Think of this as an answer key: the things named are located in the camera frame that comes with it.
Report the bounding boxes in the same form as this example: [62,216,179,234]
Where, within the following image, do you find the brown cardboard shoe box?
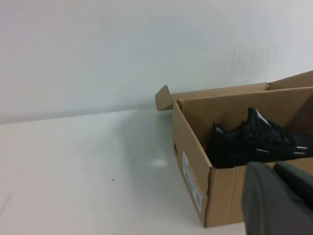
[154,70,313,229]

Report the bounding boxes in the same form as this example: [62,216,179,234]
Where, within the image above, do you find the black knit sneaker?
[207,106,307,170]

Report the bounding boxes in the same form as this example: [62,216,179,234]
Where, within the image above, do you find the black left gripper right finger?
[272,161,313,204]

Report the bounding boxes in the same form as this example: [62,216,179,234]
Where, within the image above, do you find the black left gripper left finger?
[241,162,313,235]

